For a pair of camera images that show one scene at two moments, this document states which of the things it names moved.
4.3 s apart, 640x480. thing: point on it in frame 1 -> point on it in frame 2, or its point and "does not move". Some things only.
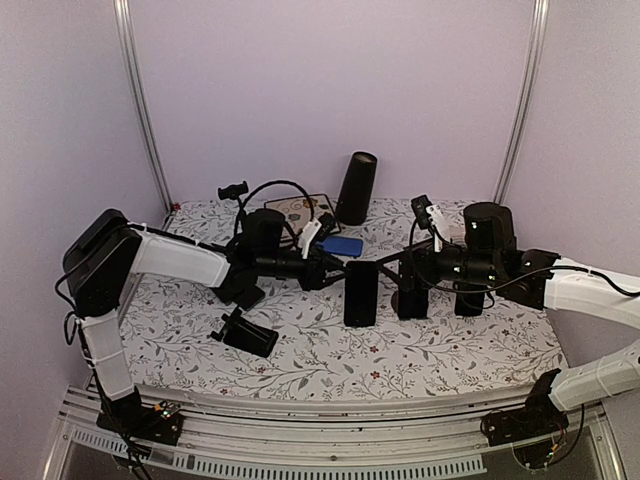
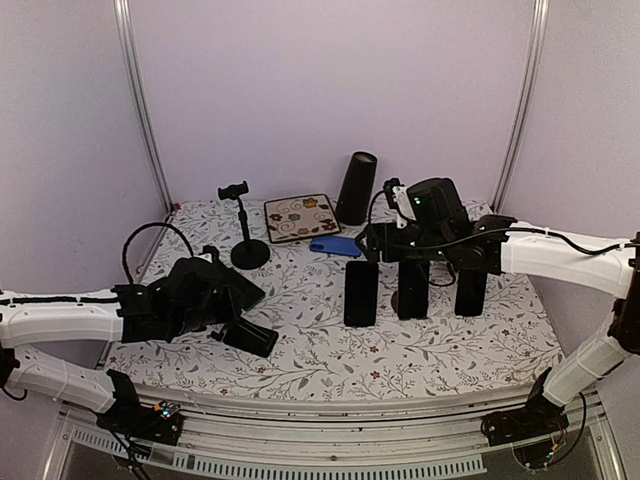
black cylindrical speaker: [356, 188] does not move
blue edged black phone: [413, 303] does not move
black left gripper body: [308, 280] -> [222, 314]
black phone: [469, 304] does not move
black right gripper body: [477, 267] -> [428, 244]
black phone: [361, 288] does not move
